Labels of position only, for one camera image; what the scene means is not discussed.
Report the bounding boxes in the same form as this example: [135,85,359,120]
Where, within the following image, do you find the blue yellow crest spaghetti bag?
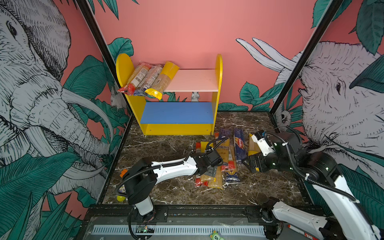
[224,170,241,184]

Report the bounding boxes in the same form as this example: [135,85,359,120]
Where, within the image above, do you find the yellow Pastatime spaghetti bag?
[248,134,261,156]

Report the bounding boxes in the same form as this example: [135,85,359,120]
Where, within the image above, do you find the green white sticker tag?
[210,231,225,240]

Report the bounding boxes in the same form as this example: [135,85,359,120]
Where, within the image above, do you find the yellow shelf pink blue boards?
[124,54,223,136]

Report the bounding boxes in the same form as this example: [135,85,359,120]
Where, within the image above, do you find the red-ended labelled spaghetti bag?
[215,132,237,172]

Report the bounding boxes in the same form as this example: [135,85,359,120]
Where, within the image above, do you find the blue yellow-ended spaghetti bag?
[134,65,163,96]

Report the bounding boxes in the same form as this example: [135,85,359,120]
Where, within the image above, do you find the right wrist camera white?
[251,134,275,157]

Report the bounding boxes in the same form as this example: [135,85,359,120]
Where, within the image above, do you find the orange toy brick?
[120,169,128,179]

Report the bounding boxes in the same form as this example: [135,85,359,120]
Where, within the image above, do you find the Ankara spaghetti bag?
[216,129,231,171]

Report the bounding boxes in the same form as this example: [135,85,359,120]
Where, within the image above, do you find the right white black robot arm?
[242,131,384,240]

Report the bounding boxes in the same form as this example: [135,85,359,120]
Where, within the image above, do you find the small colourful card box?
[119,185,126,194]

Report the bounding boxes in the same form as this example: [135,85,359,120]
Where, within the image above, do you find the yellow green egg toy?
[117,196,126,202]

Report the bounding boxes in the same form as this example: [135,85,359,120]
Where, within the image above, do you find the blue Barilla spaghetti box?
[234,128,247,164]

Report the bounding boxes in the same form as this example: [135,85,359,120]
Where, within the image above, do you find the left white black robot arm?
[115,137,229,240]

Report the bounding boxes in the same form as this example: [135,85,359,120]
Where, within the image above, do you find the white perforated vent strip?
[91,225,266,237]

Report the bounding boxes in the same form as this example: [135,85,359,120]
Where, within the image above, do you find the yellow-topped spaghetti bag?
[145,61,180,101]
[199,140,224,190]

